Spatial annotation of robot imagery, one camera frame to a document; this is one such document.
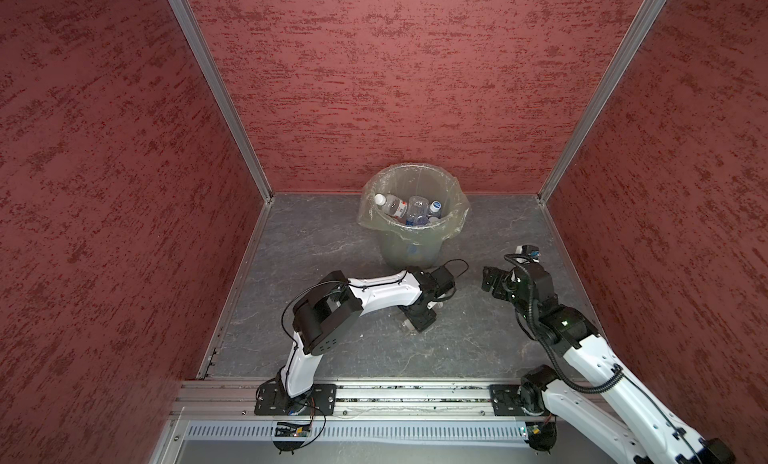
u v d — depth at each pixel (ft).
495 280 2.32
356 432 2.54
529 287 1.80
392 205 3.13
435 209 3.08
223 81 2.89
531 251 2.20
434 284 2.34
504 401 2.41
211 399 2.49
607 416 1.74
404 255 3.00
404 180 3.10
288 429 2.39
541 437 2.32
